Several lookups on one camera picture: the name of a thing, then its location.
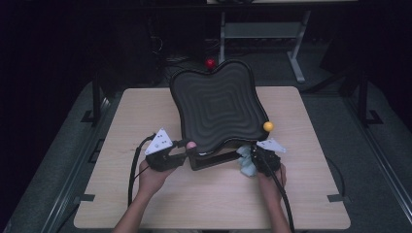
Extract aluminium floor rail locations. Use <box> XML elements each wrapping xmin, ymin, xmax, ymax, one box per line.
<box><xmin>40</xmin><ymin>96</ymin><xmax>113</xmax><ymax>233</ymax></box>
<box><xmin>343</xmin><ymin>96</ymin><xmax>412</xmax><ymax>225</ymax></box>

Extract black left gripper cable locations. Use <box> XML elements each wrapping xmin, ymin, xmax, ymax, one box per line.
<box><xmin>127</xmin><ymin>132</ymin><xmax>157</xmax><ymax>208</ymax></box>

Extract grey metal desk frame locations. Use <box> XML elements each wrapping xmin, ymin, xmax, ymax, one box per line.
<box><xmin>218</xmin><ymin>10</ymin><xmax>312</xmax><ymax>83</ymax></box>

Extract light blue wiping cloth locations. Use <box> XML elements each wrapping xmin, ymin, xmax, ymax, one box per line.
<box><xmin>235</xmin><ymin>144</ymin><xmax>260</xmax><ymax>178</ymax></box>

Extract person's left hand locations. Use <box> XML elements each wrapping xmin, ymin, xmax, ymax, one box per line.
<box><xmin>137</xmin><ymin>159</ymin><xmax>177</xmax><ymax>198</ymax></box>

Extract black stand post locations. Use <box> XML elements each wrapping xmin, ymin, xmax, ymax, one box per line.
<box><xmin>81</xmin><ymin>71</ymin><xmax>105</xmax><ymax>125</ymax></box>
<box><xmin>356</xmin><ymin>71</ymin><xmax>384</xmax><ymax>126</ymax></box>

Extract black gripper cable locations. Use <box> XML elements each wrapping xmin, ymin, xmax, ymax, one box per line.
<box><xmin>127</xmin><ymin>132</ymin><xmax>157</xmax><ymax>208</ymax></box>
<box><xmin>257</xmin><ymin>150</ymin><xmax>295</xmax><ymax>233</ymax></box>

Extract black wavy tray with ball knobs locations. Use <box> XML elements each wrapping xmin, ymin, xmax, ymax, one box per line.
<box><xmin>168</xmin><ymin>57</ymin><xmax>276</xmax><ymax>172</ymax></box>

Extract thin black table cable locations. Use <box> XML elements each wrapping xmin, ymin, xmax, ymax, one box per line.
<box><xmin>325</xmin><ymin>156</ymin><xmax>347</xmax><ymax>197</ymax></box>

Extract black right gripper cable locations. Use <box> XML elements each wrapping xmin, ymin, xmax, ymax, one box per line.
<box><xmin>257</xmin><ymin>150</ymin><xmax>295</xmax><ymax>233</ymax></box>

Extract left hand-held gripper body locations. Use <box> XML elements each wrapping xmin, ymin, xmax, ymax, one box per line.
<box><xmin>144</xmin><ymin>127</ymin><xmax>189</xmax><ymax>173</ymax></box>

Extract black floor cables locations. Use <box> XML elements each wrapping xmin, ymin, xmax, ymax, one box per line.
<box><xmin>149</xmin><ymin>35</ymin><xmax>222</xmax><ymax>86</ymax></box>

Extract person's right hand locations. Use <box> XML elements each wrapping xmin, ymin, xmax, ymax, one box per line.
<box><xmin>257</xmin><ymin>163</ymin><xmax>288</xmax><ymax>199</ymax></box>

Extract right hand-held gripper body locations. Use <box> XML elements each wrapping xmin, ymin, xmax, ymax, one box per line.
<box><xmin>250</xmin><ymin>138</ymin><xmax>288</xmax><ymax>178</ymax></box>

